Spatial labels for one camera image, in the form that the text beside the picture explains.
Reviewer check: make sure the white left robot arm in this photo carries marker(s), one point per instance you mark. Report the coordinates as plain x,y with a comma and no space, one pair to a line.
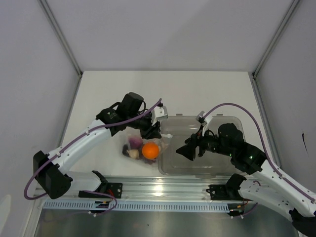
52,170

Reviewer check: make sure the clear zip top bag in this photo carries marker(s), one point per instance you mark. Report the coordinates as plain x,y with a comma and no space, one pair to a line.
163,144

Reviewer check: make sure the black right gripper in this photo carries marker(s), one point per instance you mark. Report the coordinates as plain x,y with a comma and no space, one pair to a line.
188,150

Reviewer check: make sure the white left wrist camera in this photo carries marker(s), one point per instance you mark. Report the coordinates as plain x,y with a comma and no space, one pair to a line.
159,113

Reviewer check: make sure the left aluminium frame post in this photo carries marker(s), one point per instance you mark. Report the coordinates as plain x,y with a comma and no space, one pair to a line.
60,35

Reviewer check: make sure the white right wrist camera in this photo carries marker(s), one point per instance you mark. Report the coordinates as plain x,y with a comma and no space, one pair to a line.
204,119

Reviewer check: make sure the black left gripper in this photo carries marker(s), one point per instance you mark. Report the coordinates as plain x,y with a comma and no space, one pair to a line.
151,132

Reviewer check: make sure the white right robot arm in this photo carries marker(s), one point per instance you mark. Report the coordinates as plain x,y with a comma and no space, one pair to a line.
284,195

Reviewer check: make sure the white slotted cable duct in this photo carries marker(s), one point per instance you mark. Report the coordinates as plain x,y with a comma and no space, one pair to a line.
204,207

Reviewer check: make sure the orange fruit toy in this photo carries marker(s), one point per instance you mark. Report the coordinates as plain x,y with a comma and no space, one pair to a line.
150,151

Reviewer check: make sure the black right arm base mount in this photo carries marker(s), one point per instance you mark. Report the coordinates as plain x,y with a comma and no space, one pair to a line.
224,192

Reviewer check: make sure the aluminium frame post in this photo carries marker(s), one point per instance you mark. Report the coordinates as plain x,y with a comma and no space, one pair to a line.
60,35
276,36

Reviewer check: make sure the right aluminium frame post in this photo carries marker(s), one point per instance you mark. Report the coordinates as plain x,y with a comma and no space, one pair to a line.
276,36

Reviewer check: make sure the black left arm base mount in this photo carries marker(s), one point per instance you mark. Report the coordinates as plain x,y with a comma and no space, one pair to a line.
113,189

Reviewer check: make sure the purple donut toy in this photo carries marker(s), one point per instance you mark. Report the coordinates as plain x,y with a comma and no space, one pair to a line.
134,143

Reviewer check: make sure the dark chocolate donut toy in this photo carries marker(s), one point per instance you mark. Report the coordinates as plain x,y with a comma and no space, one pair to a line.
126,150

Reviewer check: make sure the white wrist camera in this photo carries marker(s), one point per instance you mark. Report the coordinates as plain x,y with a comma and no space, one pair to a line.
204,119
159,113

